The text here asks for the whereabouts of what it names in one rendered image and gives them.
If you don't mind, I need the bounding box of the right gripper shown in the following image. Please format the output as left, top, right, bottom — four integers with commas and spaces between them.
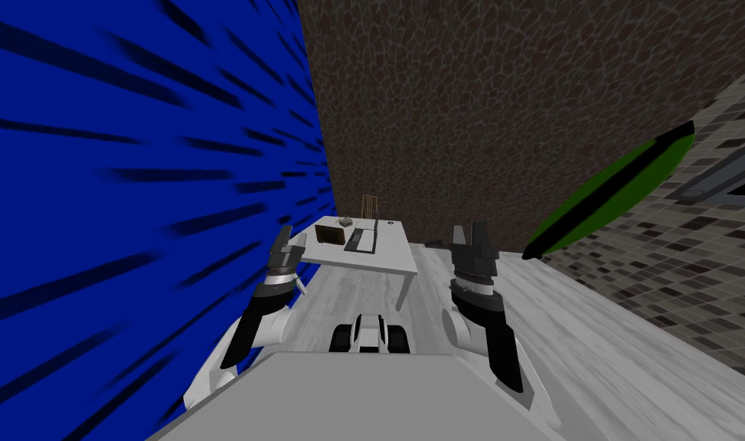
449, 220, 499, 280

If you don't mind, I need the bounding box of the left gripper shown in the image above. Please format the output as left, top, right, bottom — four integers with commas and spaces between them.
267, 224, 309, 278

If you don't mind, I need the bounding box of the grey framed window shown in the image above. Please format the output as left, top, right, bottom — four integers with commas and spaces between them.
665, 131, 745, 207

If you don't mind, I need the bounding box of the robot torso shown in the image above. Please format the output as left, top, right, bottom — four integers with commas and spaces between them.
145, 312, 570, 441

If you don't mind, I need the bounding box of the white desk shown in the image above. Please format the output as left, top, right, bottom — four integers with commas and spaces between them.
295, 214, 420, 312

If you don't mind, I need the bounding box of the green and black oval board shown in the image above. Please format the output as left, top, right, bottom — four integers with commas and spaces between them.
521, 119, 697, 262

